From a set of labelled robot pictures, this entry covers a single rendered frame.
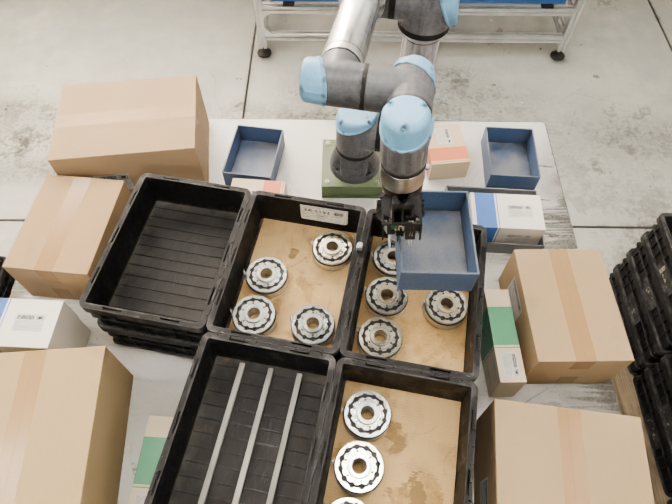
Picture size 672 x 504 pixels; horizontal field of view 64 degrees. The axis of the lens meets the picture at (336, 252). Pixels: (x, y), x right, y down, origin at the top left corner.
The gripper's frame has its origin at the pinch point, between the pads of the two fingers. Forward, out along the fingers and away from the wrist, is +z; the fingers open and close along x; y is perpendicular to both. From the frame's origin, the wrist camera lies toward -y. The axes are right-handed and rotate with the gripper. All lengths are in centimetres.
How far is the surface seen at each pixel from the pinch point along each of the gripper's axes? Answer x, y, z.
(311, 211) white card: -21.3, -20.9, 20.8
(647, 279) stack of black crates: 87, -31, 76
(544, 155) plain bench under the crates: 50, -60, 46
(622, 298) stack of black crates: 85, -32, 93
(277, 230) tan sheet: -31.0, -19.1, 26.7
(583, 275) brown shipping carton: 47, -7, 29
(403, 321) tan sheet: 1.8, 6.2, 29.1
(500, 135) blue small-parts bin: 35, -65, 41
